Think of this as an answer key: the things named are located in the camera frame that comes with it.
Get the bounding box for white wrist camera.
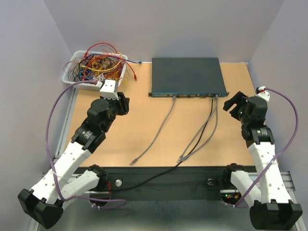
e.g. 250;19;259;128
99;79;120;100
255;86;270;102

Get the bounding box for tangled coloured wires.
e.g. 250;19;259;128
63;42;142;86

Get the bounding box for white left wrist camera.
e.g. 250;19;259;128
99;79;120;100

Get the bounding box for white plastic basket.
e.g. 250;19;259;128
62;50;128;90

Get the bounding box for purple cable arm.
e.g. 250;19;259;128
45;80;127;210
225;87;299;209

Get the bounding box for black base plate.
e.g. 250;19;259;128
92;166;236;201

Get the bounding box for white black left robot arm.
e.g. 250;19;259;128
17;92;129;229

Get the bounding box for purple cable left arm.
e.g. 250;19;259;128
45;80;127;210

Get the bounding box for grey ethernet cable short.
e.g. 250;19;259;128
177;97;216;162

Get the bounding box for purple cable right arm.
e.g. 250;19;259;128
225;87;299;209

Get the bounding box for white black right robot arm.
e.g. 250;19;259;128
221;87;303;231

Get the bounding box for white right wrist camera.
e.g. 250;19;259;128
255;86;270;102

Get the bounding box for teal network switch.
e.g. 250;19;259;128
149;57;229;98

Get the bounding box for aluminium frame rail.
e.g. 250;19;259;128
27;89;82;231

